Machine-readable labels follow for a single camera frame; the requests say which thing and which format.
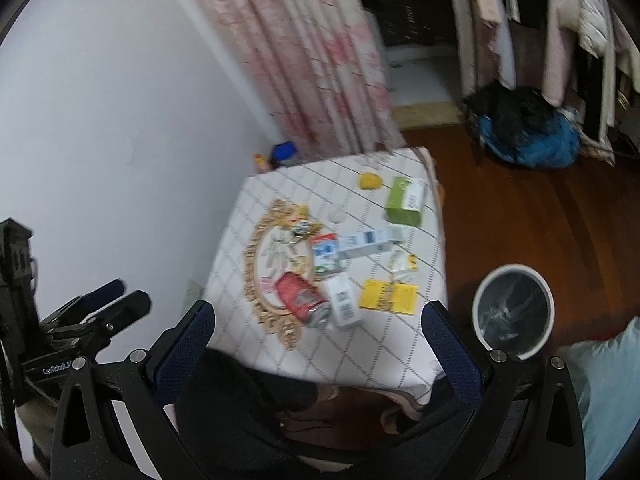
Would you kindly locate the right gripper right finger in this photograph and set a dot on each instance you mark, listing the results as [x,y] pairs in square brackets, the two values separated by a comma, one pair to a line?
[524,421]

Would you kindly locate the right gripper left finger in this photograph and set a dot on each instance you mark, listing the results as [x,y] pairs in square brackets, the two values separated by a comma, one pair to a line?
[88,442]

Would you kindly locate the yellow paper packet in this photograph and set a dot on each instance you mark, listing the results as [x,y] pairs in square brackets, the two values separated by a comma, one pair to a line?
[393,297]

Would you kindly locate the small white yellow wrapper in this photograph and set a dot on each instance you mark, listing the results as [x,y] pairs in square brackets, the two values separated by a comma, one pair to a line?
[402,265]

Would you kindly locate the white barcode box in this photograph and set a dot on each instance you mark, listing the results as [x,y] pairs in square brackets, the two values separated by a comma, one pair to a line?
[345,310]

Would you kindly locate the crushed red soda can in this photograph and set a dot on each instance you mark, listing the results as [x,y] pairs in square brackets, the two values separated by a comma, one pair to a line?
[303,300]

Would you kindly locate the white blue long box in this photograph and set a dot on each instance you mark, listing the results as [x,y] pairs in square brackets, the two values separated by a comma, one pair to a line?
[370,242]

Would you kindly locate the green white carton box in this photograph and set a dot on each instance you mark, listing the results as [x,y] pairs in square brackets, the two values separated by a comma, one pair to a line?
[405,201]

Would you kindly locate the blue white small carton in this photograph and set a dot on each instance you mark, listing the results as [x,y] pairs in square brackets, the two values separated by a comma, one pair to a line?
[326,258]

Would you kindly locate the clear plastic lid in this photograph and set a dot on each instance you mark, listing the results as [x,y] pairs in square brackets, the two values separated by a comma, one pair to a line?
[337,215]

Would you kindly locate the yellow lemon peel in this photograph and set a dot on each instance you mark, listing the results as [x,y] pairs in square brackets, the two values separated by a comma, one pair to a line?
[369,181]

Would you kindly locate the white round trash bin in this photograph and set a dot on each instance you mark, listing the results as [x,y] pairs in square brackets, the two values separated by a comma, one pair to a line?
[513,310]

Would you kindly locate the light blue bedding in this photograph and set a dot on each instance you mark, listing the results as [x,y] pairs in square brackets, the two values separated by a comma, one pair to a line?
[605,377]

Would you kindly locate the gold ornate oval mirror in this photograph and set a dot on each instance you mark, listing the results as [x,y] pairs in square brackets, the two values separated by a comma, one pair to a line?
[273,250]

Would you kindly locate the yellow orange bottle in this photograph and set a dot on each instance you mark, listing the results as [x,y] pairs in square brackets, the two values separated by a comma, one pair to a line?
[262,165]

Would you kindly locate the white checked tablecloth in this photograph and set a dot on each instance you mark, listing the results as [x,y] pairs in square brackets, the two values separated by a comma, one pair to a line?
[385,351]

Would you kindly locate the blue bottle cap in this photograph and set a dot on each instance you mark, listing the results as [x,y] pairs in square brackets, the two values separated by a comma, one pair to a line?
[284,155]

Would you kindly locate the blue and black clothes pile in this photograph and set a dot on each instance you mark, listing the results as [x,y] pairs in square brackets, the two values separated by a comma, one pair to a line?
[521,128]

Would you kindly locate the pink floral curtain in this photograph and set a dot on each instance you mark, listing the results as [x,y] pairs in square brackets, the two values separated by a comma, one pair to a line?
[317,68]

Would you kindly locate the hanging clothes rack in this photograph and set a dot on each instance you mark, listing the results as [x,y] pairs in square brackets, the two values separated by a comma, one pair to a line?
[577,53]

